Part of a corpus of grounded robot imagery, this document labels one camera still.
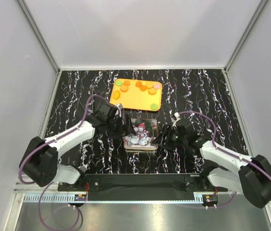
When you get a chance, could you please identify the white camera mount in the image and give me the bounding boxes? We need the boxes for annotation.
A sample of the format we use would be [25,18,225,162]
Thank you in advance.
[172,112,181,121]

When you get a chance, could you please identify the gold tin with cups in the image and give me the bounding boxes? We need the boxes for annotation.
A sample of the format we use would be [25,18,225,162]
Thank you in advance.
[124,145,158,153]

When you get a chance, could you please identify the green cookie top left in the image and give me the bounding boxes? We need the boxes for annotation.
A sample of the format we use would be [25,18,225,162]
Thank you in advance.
[115,80,123,86]

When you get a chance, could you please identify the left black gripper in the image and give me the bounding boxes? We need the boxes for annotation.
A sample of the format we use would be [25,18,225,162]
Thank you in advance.
[106,114,136,139]

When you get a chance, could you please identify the orange round cookie left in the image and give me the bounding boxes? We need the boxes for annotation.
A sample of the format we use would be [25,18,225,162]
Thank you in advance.
[121,86,128,92]

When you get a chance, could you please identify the orange fish cookie left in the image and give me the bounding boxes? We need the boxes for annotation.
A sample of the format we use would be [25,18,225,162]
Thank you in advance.
[113,90,120,100]

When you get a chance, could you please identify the orange flower cookie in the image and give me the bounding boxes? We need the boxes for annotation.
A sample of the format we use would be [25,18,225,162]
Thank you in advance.
[135,82,142,88]

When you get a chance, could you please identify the purple cable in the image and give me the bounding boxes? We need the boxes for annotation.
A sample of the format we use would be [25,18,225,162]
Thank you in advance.
[177,111,271,209]
[18,94,107,229]

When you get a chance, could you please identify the orange round cookie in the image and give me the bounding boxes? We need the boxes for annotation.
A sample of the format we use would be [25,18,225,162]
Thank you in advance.
[148,88,157,95]
[121,86,128,92]

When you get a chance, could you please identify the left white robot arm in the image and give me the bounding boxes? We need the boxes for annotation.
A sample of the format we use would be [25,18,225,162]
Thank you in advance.
[19,103,136,191]

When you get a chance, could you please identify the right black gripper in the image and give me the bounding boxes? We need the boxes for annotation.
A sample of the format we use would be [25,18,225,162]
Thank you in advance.
[151,124,188,150]

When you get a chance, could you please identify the green cookie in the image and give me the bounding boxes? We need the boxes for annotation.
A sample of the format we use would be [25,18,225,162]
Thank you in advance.
[150,103,159,111]
[115,80,123,86]

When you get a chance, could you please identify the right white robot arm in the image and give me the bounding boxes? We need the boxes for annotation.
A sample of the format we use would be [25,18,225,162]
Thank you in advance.
[152,124,271,208]

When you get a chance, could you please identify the orange plastic tray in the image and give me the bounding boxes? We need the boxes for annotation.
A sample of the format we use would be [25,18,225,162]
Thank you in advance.
[110,78,163,112]

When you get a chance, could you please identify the green cookie bottom right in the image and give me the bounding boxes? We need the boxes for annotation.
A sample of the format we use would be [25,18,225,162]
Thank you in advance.
[150,103,159,111]

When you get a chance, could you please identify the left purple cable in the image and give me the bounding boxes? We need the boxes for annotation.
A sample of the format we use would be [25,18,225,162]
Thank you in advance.
[18,94,107,229]

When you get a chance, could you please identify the orange shell cookie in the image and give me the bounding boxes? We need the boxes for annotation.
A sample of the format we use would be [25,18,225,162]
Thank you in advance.
[123,81,130,86]

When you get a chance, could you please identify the gold tin lid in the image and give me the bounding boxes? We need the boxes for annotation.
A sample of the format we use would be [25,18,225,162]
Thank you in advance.
[124,118,158,146]

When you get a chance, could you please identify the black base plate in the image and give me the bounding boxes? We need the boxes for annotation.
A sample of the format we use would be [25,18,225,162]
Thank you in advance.
[58,173,227,203]

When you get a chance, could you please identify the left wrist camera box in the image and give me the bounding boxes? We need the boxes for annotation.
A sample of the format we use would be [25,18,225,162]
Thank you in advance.
[115,103,123,110]

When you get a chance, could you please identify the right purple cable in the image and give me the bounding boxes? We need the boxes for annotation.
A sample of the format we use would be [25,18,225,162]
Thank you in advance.
[177,111,271,209]

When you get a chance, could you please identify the pink cookie top right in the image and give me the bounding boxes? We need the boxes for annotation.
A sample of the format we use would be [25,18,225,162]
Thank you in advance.
[154,83,160,89]

